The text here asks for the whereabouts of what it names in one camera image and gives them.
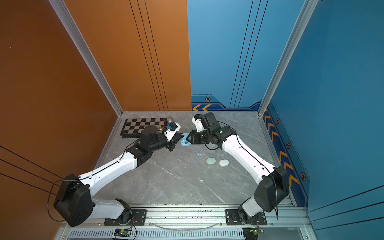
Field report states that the blue charging case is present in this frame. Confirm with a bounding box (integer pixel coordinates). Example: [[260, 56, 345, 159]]
[[180, 133, 191, 147]]

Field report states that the green charging case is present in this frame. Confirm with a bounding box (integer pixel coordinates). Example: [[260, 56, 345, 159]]
[[206, 158, 217, 166]]

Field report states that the white charging case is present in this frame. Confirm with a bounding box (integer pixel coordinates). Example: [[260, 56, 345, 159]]
[[219, 160, 229, 168]]

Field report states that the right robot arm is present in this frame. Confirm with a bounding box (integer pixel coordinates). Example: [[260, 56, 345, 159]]
[[187, 113, 290, 225]]

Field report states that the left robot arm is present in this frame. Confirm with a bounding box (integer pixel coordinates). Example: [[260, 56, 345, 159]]
[[53, 122, 183, 227]]

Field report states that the black white chessboard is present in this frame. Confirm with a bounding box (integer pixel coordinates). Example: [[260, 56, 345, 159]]
[[120, 118, 168, 139]]

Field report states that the left circuit board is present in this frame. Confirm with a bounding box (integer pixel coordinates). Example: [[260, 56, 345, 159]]
[[114, 228, 132, 239]]

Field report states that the circuit board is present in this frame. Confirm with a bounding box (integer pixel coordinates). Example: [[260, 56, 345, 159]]
[[243, 228, 265, 240], [114, 228, 132, 239]]

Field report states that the right circuit board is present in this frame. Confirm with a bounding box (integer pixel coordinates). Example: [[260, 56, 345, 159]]
[[243, 228, 265, 240]]

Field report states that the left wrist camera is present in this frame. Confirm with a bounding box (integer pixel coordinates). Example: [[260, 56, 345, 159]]
[[163, 121, 181, 142]]

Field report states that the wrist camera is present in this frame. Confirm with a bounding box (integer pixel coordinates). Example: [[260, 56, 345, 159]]
[[192, 114, 205, 132], [163, 121, 181, 142]]

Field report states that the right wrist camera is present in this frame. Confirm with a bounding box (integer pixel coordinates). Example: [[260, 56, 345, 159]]
[[192, 114, 205, 132]]

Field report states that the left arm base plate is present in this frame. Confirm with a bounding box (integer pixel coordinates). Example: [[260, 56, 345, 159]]
[[104, 209, 147, 226]]

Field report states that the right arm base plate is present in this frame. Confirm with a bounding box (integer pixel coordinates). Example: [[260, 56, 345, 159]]
[[225, 209, 268, 226]]

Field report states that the aluminium front rail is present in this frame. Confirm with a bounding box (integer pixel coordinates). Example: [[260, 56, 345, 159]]
[[59, 203, 313, 230]]

